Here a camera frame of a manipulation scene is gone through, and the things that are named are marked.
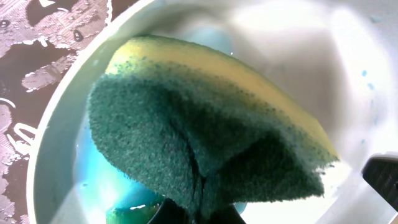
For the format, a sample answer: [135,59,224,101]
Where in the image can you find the green yellow sponge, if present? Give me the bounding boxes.
[88,35,338,219]

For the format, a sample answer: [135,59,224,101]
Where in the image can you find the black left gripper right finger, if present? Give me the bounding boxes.
[211,205,246,224]

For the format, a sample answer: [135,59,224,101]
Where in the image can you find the large black tray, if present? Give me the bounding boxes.
[1,0,135,223]

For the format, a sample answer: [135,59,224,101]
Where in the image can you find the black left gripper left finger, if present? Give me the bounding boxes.
[147,198,189,224]

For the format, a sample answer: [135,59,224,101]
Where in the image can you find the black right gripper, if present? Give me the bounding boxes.
[361,154,397,211]

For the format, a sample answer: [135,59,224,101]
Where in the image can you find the white plate with streak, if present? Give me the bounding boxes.
[27,1,397,223]

